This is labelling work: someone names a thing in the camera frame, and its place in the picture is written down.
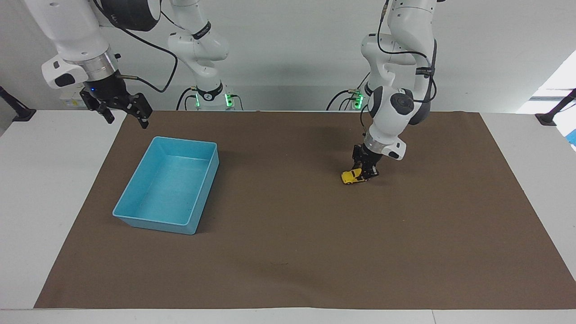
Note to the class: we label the yellow toy beetle car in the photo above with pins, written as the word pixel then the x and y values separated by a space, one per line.
pixel 352 177

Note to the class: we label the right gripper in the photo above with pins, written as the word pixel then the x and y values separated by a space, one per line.
pixel 105 90

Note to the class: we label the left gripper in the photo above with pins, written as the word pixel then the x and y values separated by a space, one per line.
pixel 366 155

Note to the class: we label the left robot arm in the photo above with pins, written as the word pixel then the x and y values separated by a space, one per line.
pixel 407 36

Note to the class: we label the light blue plastic bin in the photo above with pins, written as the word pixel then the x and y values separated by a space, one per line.
pixel 171 184

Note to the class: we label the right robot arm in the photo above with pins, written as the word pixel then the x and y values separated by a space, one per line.
pixel 72 31

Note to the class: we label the black stand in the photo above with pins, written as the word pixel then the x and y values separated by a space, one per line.
pixel 15 110
pixel 555 110

